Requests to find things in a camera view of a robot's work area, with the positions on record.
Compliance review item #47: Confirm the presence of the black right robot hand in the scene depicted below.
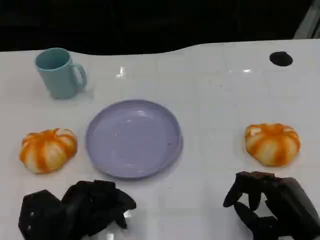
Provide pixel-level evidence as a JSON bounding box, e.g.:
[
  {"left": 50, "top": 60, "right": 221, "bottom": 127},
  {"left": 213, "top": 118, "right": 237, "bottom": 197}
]
[{"left": 222, "top": 171, "right": 320, "bottom": 240}]

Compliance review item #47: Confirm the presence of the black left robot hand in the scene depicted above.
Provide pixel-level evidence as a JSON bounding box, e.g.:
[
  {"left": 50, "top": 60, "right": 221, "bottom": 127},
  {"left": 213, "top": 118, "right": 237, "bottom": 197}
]
[{"left": 58, "top": 179, "right": 137, "bottom": 240}]

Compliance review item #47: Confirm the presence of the orange white toy bread roll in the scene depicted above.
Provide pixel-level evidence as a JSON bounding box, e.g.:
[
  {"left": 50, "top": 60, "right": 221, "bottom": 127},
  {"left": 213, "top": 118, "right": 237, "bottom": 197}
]
[
  {"left": 19, "top": 127, "right": 78, "bottom": 174},
  {"left": 244, "top": 122, "right": 301, "bottom": 167}
]

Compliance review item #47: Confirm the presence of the lilac plate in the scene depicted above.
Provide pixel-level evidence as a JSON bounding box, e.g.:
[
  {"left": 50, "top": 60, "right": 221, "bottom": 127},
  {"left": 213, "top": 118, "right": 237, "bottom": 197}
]
[{"left": 85, "top": 99, "right": 184, "bottom": 180}]

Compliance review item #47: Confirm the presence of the pale green mug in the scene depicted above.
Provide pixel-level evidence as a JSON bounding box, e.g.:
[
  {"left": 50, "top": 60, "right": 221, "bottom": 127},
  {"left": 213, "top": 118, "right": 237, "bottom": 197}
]
[{"left": 34, "top": 47, "right": 88, "bottom": 100}]

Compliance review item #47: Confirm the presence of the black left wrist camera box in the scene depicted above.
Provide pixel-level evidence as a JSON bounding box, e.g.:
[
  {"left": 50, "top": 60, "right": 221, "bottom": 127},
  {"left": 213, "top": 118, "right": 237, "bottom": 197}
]
[{"left": 18, "top": 189, "right": 64, "bottom": 240}]

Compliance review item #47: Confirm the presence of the black table cable grommet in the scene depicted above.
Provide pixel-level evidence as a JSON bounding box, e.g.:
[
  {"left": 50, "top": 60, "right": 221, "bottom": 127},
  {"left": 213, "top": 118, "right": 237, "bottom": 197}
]
[{"left": 269, "top": 51, "right": 294, "bottom": 67}]

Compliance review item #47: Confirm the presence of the grey metal frame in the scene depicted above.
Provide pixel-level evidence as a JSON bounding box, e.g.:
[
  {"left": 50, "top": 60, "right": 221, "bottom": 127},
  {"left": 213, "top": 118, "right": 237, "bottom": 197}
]
[{"left": 293, "top": 0, "right": 320, "bottom": 40}]

